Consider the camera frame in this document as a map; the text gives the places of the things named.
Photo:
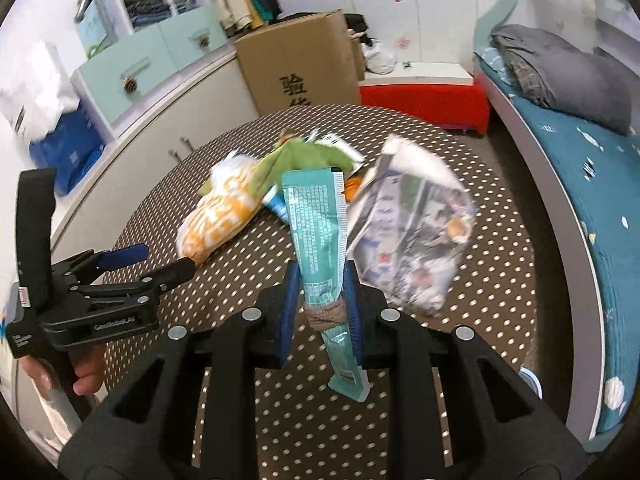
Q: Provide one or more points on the mint storage box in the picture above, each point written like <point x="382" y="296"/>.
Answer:
<point x="95" y="22"/>

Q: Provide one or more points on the teal sachet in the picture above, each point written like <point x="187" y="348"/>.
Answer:
<point x="315" y="220"/>

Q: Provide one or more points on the white shopping bag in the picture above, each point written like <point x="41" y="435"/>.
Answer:
<point x="35" y="85"/>

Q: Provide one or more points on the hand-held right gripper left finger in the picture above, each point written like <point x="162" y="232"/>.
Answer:
<point x="290" y="305"/>

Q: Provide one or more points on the green wrapper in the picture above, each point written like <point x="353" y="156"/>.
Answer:
<point x="295" y="157"/>

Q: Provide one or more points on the white plastic bag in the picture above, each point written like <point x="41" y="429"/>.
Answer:
<point x="378" y="58"/>

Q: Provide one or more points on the folded jeans stack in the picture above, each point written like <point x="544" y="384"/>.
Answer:
<point x="150" y="10"/>

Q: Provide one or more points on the small orange wrapper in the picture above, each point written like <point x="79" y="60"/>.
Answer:
<point x="352" y="190"/>

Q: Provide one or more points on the grey printed wrapper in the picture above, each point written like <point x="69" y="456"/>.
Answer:
<point x="415" y="240"/>

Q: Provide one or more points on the mint drawer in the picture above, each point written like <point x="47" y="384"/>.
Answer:
<point x="115" y="67"/>
<point x="185" y="25"/>

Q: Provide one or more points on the cardboard box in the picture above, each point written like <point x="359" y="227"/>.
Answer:
<point x="300" y="60"/>

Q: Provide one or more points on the brown polka dot table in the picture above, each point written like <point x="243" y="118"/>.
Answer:
<point x="500" y="280"/>

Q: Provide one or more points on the person's left hand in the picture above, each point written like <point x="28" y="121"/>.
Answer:
<point x="90" y="370"/>

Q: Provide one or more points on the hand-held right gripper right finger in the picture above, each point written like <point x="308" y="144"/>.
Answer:
<point x="352" y="305"/>

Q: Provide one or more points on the grey duvet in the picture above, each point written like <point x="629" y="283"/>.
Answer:
<point x="565" y="75"/>

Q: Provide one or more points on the low white cabinet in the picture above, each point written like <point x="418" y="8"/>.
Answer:
<point x="150" y="130"/>

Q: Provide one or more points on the blue shopping bag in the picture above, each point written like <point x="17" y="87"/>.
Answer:
<point x="70" y="155"/>

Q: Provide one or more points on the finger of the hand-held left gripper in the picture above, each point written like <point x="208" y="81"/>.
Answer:
<point x="170" y="272"/>
<point x="122" y="256"/>

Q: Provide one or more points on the light blue plaid pillow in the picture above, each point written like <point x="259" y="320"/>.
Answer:
<point x="497" y="65"/>

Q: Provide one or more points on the black clothes pile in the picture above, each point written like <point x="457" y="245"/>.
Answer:
<point x="356" y="27"/>

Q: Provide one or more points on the red bench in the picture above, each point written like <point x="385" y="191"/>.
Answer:
<point x="425" y="100"/>

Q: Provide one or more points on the white blue wrapper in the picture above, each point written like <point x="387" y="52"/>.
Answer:
<point x="275" y="207"/>

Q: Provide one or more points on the mint bunk bed frame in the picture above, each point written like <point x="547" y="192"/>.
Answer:
<point x="550" y="220"/>

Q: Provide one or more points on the white orange packet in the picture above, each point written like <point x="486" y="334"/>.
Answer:
<point x="215" y="215"/>

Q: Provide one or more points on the white wardrobe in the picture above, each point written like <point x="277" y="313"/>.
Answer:
<point x="440" y="10"/>

